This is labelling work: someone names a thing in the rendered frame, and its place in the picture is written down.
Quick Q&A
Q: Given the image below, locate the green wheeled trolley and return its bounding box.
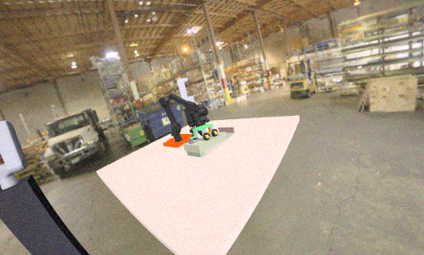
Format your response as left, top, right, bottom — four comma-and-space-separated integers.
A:
189, 123, 218, 141

